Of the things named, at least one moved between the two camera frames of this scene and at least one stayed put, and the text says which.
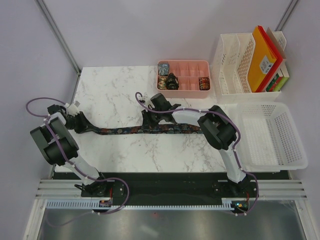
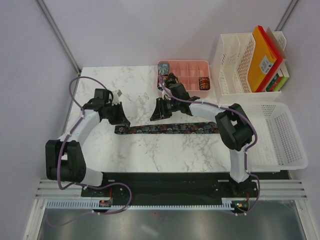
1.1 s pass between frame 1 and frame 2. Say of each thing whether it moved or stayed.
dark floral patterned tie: moved
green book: stayed
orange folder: stayed
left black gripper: moved
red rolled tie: stayed
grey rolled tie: stayed
